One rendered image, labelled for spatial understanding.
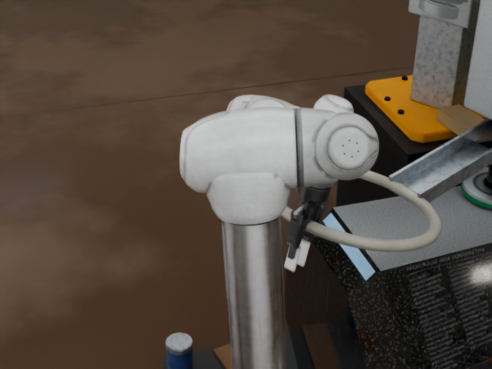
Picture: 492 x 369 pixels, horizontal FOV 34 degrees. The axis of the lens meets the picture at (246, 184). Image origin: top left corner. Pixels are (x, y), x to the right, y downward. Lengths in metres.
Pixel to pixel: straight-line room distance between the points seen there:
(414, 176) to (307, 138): 1.18
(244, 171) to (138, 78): 4.10
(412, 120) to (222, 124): 1.98
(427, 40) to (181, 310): 1.47
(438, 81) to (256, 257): 2.02
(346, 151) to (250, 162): 0.15
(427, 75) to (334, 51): 2.51
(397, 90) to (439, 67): 0.27
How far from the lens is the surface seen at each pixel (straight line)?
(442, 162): 2.49
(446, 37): 3.19
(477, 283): 2.47
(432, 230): 2.11
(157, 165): 4.37
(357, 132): 1.24
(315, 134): 1.27
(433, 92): 3.29
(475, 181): 2.72
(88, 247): 3.81
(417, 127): 3.16
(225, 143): 1.27
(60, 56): 5.78
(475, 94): 2.53
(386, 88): 3.44
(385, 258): 2.38
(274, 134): 1.27
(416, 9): 3.18
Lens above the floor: 2.26
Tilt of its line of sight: 33 degrees down
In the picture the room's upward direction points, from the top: straight up
